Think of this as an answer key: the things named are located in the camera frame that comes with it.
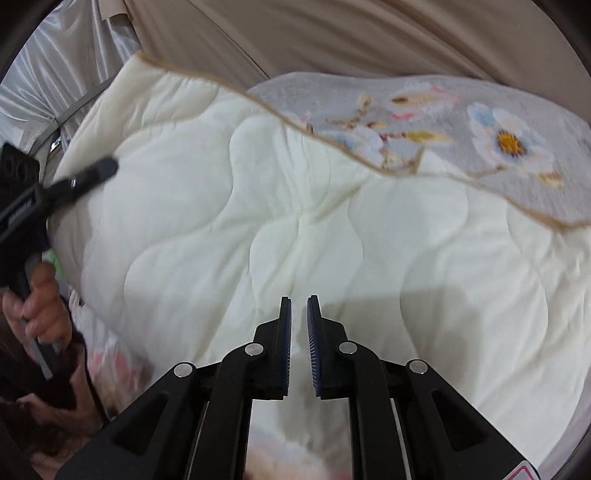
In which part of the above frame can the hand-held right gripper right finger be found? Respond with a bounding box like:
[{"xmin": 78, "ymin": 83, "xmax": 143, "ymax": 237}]
[{"xmin": 307, "ymin": 295, "xmax": 542, "ymax": 480}]

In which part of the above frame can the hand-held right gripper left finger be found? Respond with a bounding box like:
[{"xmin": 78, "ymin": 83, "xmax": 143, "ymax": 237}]
[{"xmin": 55, "ymin": 296, "xmax": 293, "ymax": 480}]

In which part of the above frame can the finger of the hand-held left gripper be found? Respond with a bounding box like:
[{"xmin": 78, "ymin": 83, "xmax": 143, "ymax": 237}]
[{"xmin": 41, "ymin": 157, "xmax": 119, "ymax": 209}]

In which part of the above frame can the cream quilted jacket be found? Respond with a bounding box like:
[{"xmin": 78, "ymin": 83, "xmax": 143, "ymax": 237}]
[{"xmin": 44, "ymin": 51, "xmax": 591, "ymax": 467}]

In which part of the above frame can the person's left forearm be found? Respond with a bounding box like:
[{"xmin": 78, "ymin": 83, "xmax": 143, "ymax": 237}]
[{"xmin": 0, "ymin": 318, "xmax": 109, "ymax": 464}]

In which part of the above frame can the person's left hand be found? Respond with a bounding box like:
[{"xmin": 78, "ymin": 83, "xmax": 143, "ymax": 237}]
[{"xmin": 2, "ymin": 262, "xmax": 73, "ymax": 348}]

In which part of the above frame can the green pillow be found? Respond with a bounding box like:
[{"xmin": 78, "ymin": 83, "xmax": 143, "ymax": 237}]
[{"xmin": 44, "ymin": 249, "xmax": 64, "ymax": 278}]

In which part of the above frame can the white satin curtain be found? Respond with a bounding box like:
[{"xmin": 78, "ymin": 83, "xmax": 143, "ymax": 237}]
[{"xmin": 0, "ymin": 9, "xmax": 144, "ymax": 153}]

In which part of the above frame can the grey floral blanket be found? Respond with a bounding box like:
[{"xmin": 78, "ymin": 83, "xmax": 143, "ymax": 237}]
[{"xmin": 69, "ymin": 71, "xmax": 591, "ymax": 480}]

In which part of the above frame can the beige curtain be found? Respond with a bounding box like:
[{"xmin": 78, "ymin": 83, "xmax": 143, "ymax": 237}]
[{"xmin": 124, "ymin": 0, "xmax": 583, "ymax": 88}]

